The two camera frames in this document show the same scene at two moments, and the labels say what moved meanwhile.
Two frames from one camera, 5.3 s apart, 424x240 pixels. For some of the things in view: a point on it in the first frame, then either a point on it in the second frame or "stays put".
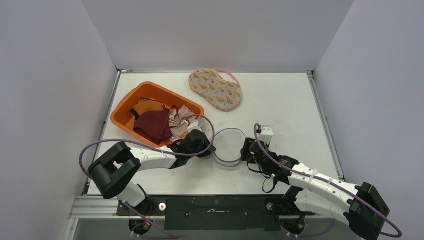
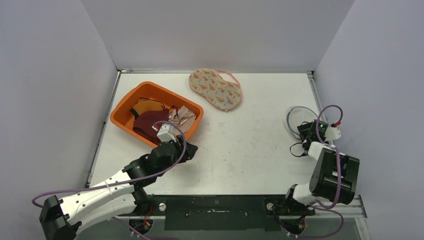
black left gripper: x=206 y=144 to x=189 y=153
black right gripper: x=248 y=149 to x=305 y=131
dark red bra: x=154 y=126 stays put
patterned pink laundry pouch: x=219 y=88 stays put
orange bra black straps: x=144 y=105 stays put
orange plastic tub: x=122 y=115 stays put
